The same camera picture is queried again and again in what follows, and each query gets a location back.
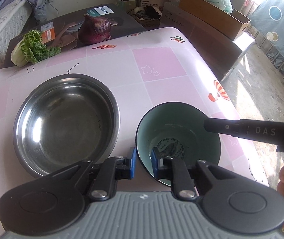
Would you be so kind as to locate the teal ceramic bowl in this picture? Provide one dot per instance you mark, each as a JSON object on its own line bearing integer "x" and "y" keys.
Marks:
{"x": 176, "y": 130}

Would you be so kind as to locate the long brown cardboard box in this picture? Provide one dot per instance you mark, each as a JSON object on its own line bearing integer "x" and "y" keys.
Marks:
{"x": 231, "y": 25}

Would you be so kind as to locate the open cardboard box with clutter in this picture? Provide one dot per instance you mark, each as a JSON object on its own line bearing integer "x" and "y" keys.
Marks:
{"x": 148, "y": 13}

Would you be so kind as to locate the bok choy cabbage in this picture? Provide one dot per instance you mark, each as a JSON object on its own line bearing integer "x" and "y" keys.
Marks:
{"x": 31, "y": 50}

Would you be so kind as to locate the red onion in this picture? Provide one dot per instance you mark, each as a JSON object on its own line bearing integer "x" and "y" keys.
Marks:
{"x": 94, "y": 30}

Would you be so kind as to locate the blue circle pattern cloth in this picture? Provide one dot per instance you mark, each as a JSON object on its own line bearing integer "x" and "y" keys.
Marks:
{"x": 268, "y": 19}

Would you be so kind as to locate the deep steel bowl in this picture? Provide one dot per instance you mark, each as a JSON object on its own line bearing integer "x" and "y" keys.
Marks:
{"x": 66, "y": 119}

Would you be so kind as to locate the white quilted mattress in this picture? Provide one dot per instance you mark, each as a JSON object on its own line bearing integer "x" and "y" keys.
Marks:
{"x": 13, "y": 18}

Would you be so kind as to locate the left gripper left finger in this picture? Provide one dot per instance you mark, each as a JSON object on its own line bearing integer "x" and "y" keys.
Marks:
{"x": 95, "y": 182}

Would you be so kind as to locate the finger of the right gripper seen across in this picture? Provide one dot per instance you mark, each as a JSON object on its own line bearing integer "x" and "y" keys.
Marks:
{"x": 222, "y": 126}

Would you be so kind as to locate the dark Philips appliance box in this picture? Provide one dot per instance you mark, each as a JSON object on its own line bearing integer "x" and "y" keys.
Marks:
{"x": 63, "y": 31}

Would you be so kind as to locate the pink balloon tablecloth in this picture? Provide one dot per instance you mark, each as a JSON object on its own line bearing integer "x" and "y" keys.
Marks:
{"x": 142, "y": 71}

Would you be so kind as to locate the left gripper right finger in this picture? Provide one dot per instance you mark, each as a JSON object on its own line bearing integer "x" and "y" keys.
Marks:
{"x": 191, "y": 181}

